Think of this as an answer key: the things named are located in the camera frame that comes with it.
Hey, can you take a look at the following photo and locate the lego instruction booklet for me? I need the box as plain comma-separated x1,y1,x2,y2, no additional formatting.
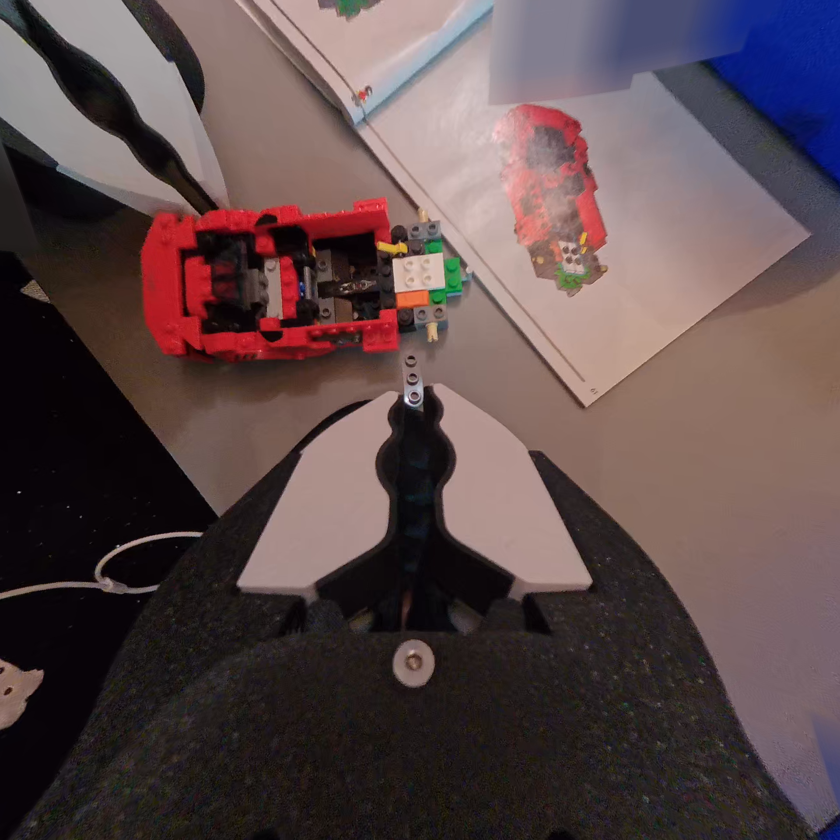
233,0,813,409

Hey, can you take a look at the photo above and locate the large blue plastic bin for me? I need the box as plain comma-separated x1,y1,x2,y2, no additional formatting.
705,0,840,188

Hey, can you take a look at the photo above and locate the white cable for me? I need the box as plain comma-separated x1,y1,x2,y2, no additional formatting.
0,530,204,601

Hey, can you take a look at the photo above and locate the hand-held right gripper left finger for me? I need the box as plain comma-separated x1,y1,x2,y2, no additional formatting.
235,391,403,601

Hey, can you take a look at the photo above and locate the white perforated scrap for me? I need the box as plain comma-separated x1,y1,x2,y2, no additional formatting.
0,659,46,731

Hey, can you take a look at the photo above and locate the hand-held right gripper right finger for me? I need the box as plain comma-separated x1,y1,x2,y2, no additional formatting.
427,384,594,602

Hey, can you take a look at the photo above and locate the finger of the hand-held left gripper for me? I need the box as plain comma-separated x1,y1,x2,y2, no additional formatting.
0,18,201,217
29,0,231,214

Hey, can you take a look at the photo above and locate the red lego car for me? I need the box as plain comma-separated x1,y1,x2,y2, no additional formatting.
140,197,472,363

